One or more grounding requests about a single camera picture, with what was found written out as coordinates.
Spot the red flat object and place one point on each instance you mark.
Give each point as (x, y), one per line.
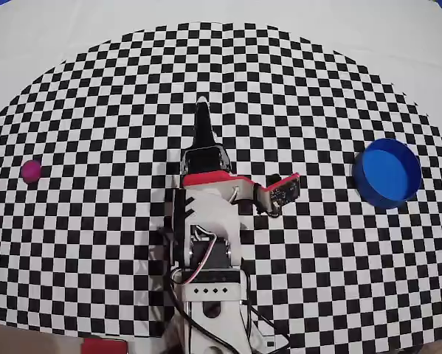
(104, 347)

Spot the white red gripper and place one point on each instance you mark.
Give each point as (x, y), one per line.
(204, 159)

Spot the black white checkered mat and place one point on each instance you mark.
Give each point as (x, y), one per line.
(95, 110)

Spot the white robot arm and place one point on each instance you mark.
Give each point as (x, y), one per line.
(213, 214)

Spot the blue round box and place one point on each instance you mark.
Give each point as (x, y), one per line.
(386, 173)

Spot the pink faceted ball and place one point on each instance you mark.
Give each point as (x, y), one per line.
(31, 171)

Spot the camera board on red mount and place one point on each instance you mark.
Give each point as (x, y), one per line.
(285, 191)

